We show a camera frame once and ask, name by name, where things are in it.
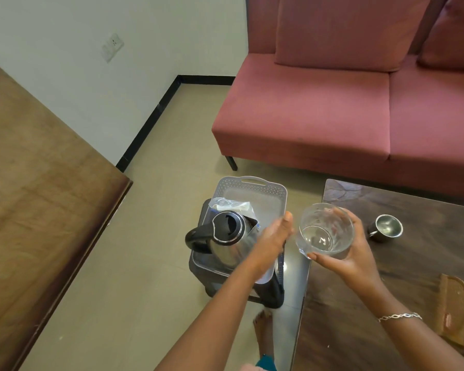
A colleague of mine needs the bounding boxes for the person's left hand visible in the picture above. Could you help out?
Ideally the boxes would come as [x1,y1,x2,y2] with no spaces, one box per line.
[248,211,295,282]

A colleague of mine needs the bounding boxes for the person's right hand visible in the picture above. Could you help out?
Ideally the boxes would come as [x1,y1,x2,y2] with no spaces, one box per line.
[306,209,386,297]

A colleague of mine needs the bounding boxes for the clear glass pitcher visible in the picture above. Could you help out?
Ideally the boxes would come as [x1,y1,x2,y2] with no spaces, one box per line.
[295,203,356,260]

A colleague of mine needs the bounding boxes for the person's right forearm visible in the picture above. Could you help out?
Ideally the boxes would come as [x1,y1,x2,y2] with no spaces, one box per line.
[355,278,464,371]

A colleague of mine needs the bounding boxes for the person's left forearm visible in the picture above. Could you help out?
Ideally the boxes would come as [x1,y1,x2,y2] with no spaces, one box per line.
[155,263,274,371]

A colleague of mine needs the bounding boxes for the grey plastic basket tray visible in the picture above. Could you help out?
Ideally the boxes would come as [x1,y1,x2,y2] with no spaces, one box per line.
[191,176,288,284]

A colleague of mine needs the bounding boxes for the clear plastic bag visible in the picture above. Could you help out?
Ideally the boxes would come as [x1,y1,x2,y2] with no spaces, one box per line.
[208,197,261,232]

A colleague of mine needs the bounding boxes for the steel electric kettle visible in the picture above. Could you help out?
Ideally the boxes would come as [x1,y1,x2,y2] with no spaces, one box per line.
[185,210,260,272]

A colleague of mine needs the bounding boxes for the black plastic stool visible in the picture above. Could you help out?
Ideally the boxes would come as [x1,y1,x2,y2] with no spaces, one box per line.
[188,199,286,309]

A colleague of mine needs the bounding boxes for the small steel cup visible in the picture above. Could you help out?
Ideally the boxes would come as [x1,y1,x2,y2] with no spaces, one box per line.
[367,214,404,244]

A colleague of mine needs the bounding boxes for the dark wooden coffee table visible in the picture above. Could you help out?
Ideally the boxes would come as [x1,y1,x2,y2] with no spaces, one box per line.
[290,179,464,371]

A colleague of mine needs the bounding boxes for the person's bare foot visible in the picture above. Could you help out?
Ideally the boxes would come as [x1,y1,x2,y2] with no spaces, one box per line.
[252,310,276,360]

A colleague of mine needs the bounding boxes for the pink fabric sofa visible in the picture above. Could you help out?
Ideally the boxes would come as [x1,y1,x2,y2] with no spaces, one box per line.
[211,0,464,203]

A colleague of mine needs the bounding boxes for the person's teal clothing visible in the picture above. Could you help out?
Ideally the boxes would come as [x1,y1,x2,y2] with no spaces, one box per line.
[240,355,278,371]

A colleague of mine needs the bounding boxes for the brown wooden board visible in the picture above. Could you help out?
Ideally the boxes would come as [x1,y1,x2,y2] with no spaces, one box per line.
[435,273,464,348]

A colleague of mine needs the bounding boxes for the large pink sofa cushion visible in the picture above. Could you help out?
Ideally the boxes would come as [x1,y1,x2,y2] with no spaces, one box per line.
[275,0,434,72]

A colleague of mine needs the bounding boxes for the brown wooden table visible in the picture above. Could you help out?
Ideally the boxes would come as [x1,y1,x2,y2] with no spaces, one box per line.
[0,55,134,371]

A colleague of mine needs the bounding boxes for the small pink sofa cushion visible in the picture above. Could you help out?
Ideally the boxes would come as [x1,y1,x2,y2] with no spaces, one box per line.
[416,0,464,71]

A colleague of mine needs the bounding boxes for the silver chain bracelet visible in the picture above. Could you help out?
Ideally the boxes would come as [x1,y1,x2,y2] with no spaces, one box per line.
[378,312,423,323]

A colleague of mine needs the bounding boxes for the white wall socket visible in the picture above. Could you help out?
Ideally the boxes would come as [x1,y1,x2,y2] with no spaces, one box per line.
[101,33,125,63]

